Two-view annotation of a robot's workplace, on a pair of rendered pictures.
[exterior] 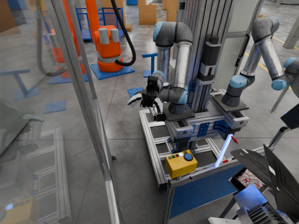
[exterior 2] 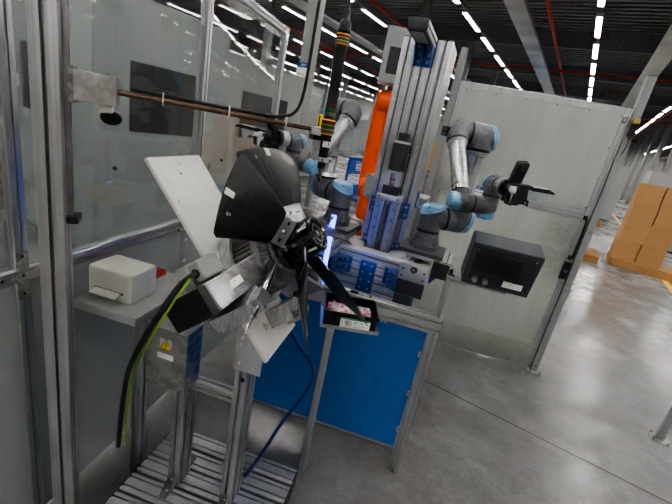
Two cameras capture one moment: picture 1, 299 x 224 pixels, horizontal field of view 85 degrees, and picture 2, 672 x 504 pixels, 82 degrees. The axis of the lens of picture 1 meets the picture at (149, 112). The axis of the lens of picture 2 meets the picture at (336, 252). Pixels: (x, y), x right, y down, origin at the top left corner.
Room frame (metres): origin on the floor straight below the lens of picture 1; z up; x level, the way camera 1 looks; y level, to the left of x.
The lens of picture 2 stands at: (-0.73, -1.30, 1.55)
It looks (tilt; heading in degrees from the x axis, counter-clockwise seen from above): 18 degrees down; 30
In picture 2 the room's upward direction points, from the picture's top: 11 degrees clockwise
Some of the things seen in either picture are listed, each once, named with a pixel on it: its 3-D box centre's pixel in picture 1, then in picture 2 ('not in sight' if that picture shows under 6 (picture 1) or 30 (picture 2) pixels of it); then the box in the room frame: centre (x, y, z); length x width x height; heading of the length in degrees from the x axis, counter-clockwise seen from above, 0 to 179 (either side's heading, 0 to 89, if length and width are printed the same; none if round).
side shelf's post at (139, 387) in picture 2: not in sight; (139, 389); (0.03, -0.10, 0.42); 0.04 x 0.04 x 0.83; 19
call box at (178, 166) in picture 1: (180, 164); not in sight; (0.56, -0.18, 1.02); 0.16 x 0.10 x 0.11; 109
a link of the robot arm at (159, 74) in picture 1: (156, 80); (294, 141); (0.84, -0.04, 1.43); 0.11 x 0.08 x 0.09; 167
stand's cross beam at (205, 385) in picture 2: not in sight; (214, 388); (0.12, -0.42, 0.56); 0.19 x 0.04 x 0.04; 109
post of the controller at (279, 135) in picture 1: (277, 137); (444, 295); (0.83, -0.96, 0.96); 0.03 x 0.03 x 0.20; 19
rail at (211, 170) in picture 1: (224, 164); (341, 297); (0.69, -0.56, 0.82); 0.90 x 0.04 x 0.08; 109
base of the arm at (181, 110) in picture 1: (177, 104); (337, 214); (1.07, -0.23, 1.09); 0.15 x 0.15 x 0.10
